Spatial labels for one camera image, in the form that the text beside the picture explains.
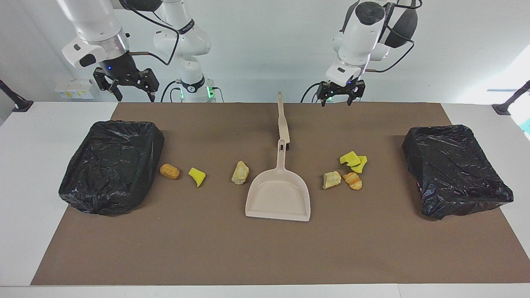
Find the small yellow sponge wedge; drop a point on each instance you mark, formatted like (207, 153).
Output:
(198, 176)

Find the croissant piece with pale side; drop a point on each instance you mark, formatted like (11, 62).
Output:
(331, 180)

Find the black bag lined bin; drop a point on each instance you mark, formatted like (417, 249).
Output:
(112, 165)
(451, 169)

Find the notched yellow sponge piece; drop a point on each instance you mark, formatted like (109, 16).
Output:
(350, 158)

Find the white wall outlet box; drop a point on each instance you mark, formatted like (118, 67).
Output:
(74, 89)

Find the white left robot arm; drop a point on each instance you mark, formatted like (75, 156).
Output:
(360, 25)

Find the black clamp stand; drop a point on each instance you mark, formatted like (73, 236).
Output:
(503, 108)
(20, 104)

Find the pale torn bread chunk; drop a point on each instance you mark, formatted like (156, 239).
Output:
(240, 174)

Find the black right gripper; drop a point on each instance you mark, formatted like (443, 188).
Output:
(122, 70)

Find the beige plastic dustpan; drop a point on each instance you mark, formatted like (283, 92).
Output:
(277, 198)

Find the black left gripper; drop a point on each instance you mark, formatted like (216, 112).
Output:
(341, 86)

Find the large brown table mat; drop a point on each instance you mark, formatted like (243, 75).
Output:
(265, 248)

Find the brown bread roll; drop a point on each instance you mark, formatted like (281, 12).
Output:
(169, 171)

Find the striped orange croissant piece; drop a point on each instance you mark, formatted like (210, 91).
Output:
(352, 181)

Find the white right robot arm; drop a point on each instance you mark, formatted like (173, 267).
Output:
(95, 20)

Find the beige brush with black bristles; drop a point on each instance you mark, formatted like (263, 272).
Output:
(283, 124)

